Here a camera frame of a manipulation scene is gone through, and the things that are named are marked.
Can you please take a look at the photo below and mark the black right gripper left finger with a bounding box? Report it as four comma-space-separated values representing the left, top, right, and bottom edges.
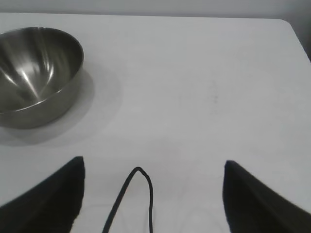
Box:
0, 156, 86, 233

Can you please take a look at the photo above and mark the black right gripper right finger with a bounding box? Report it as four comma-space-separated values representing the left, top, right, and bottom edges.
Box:
223, 160, 311, 233

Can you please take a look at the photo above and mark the stainless steel mixing bowl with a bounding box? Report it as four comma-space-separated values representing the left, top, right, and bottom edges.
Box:
0, 27, 85, 129

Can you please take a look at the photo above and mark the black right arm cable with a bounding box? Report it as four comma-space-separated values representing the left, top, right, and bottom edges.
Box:
102, 166, 154, 233

